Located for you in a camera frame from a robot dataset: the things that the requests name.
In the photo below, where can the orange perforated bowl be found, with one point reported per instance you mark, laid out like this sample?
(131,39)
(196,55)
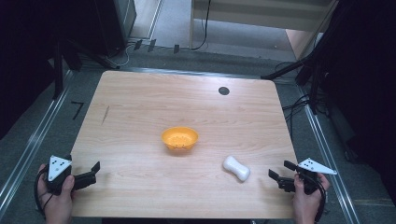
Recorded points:
(180,138)

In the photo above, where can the metal floor rail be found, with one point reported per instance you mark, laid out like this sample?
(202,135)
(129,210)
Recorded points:
(31,146)
(330,161)
(186,72)

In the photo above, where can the black tape strip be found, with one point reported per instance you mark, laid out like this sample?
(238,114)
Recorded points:
(176,48)
(138,44)
(151,45)

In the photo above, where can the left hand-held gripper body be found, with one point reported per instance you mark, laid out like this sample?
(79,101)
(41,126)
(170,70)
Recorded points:
(57,166)

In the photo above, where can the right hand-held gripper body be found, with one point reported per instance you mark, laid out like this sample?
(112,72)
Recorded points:
(313,166)

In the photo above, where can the black metal stand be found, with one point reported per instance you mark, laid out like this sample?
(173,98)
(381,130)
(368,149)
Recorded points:
(58,71)
(314,84)

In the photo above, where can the white shelf unit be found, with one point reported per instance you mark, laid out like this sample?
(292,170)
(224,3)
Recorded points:
(249,15)

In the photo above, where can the person's right hand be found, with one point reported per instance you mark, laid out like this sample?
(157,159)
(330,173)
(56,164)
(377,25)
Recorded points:
(306,205)

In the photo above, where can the dark round table grommet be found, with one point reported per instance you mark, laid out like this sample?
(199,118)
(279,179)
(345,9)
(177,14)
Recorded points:
(223,90)

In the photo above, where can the person's left hand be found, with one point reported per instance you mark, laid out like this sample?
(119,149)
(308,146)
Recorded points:
(59,205)

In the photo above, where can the dark curtain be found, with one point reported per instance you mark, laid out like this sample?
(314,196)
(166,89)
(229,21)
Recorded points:
(367,77)
(21,62)

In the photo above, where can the black cabinet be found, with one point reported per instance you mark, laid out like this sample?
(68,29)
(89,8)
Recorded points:
(115,25)

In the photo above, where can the white bone-shaped soap bar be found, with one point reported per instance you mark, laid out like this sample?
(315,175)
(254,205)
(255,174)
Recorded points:
(236,168)

